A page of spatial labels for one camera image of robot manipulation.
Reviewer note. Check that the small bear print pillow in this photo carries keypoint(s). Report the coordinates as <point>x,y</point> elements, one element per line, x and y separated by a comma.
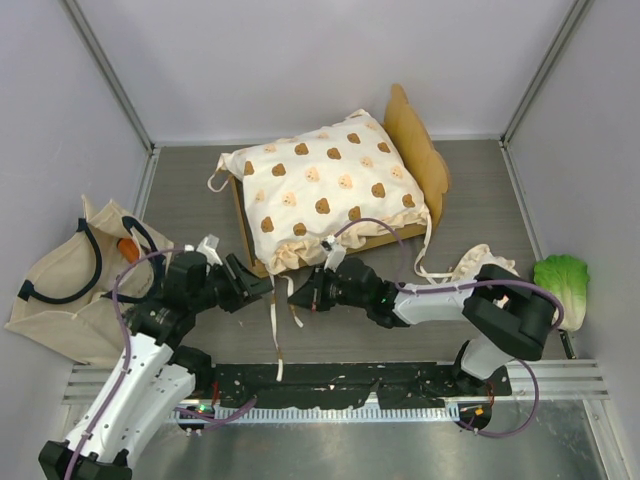
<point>475,258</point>

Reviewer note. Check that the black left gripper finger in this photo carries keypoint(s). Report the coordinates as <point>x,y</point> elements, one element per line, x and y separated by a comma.
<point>239,272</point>
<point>255,288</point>

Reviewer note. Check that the white slotted cable duct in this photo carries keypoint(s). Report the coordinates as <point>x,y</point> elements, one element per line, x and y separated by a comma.
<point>369,413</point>

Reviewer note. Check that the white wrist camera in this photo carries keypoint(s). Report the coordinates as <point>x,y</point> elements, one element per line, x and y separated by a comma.
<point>335,252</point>
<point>208,247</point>

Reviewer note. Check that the beige canvas tote bag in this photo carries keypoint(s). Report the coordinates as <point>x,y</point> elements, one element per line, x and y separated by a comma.
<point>70,297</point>

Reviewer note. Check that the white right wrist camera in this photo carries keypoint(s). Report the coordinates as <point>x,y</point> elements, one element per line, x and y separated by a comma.
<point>335,252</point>

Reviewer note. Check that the wooden pet bed frame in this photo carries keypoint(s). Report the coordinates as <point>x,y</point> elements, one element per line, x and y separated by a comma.
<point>415,145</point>

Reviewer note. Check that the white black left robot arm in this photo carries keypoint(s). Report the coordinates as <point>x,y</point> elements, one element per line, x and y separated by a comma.
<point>155,372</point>

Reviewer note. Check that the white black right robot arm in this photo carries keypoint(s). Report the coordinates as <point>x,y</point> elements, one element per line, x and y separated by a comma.
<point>513,317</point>

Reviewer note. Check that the green toy cabbage leaf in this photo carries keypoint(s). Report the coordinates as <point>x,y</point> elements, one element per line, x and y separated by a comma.
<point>567,278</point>

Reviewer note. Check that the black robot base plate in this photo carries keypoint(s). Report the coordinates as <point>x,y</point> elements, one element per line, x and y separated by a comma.
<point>338,386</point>

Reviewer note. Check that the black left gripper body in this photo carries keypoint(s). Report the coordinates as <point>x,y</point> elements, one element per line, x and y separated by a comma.
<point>226,293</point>

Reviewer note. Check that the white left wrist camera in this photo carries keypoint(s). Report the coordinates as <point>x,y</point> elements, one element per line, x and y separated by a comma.
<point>208,247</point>

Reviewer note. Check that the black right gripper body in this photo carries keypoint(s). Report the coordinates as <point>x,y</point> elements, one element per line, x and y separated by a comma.
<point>332,292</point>

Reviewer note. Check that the orange toy carrot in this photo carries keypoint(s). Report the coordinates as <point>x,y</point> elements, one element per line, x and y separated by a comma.
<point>128,249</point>

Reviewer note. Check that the bear print white cushion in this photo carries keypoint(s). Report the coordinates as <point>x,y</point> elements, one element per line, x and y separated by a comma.
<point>330,190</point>

